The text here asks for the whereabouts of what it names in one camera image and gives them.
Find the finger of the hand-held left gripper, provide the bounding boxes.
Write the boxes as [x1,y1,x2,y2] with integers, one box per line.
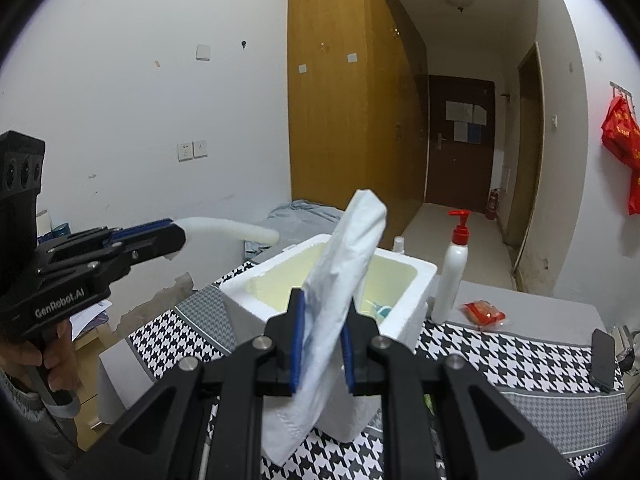
[37,218,176,268]
[45,224,187,288]

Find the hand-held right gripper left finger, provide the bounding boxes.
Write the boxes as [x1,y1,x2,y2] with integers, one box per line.
[67,287,306,480]

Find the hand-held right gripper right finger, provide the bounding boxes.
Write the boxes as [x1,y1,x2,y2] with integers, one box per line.
[340,297,581,480]

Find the white foam box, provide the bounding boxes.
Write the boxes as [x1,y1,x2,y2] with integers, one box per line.
[220,232,437,443]

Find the white foam tube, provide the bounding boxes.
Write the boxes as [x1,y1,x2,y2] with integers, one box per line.
[170,216,280,261]

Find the white cloth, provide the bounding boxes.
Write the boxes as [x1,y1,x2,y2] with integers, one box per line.
[263,188,388,465]

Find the person's left forearm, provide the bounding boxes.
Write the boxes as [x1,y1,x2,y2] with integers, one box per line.
[0,375,81,466]

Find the person's left hand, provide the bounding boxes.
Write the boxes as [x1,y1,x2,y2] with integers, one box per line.
[0,320,78,393]

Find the grey blue bedding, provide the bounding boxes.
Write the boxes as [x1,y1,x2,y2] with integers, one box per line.
[243,200,346,261]

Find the white pump lotion bottle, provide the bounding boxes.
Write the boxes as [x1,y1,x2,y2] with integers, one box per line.
[431,209,472,325]

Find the red snack packet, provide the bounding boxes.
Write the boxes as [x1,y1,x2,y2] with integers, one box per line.
[461,300,507,331]

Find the houndstooth tablecloth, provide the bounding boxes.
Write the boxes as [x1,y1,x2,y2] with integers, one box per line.
[127,260,628,480]

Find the dark brown door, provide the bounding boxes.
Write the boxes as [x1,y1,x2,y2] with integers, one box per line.
[425,75,496,213]

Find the wooden wardrobe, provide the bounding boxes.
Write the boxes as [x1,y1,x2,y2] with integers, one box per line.
[287,0,430,246]

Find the black smartphone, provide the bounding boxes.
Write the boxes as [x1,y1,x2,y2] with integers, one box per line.
[590,328,617,393]

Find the paper notices on door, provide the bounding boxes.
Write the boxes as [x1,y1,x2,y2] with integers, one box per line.
[445,101,488,143]

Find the light wooden side door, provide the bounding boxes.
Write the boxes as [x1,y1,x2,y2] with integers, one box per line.
[505,42,546,256]

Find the red hanging bags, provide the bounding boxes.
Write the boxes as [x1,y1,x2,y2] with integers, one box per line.
[601,95,640,217]

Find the grey wall hook rack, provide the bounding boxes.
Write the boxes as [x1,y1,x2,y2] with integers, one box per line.
[610,80,638,111]

